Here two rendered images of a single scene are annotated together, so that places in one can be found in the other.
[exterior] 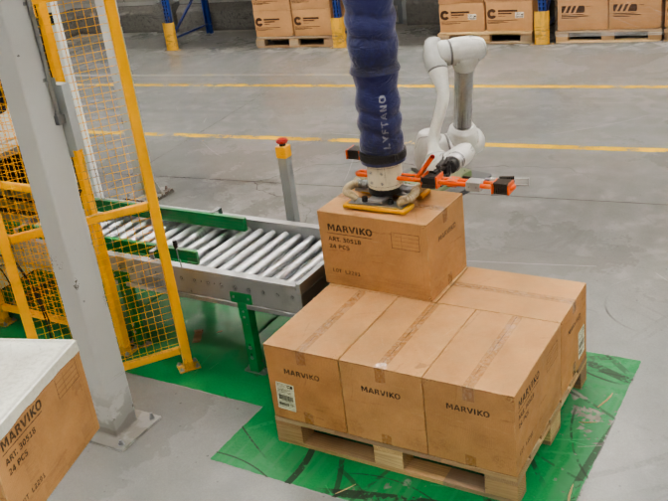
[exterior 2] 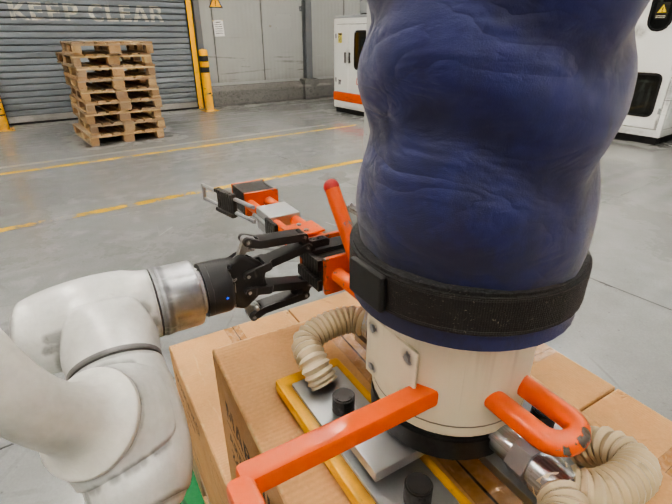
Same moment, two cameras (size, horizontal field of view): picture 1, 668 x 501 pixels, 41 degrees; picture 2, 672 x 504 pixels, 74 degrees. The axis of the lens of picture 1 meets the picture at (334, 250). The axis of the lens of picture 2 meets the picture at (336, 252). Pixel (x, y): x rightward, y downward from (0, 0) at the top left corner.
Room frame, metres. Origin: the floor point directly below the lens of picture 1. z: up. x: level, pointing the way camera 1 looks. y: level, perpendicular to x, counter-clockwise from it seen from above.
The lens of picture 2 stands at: (4.48, -0.23, 1.40)
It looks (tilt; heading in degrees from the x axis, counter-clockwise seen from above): 26 degrees down; 206
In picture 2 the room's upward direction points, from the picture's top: straight up
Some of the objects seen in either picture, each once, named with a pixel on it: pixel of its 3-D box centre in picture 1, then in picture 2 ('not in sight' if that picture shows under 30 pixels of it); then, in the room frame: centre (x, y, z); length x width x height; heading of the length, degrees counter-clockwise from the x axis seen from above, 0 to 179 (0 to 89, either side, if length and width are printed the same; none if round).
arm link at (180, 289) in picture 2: (453, 162); (179, 296); (4.11, -0.64, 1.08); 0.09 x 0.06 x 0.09; 57
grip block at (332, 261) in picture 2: (431, 179); (335, 260); (3.92, -0.50, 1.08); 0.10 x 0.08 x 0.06; 147
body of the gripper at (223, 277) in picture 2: (447, 167); (232, 282); (4.05, -0.60, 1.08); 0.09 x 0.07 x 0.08; 147
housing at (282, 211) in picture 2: (474, 185); (278, 219); (3.81, -0.68, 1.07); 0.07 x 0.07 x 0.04; 57
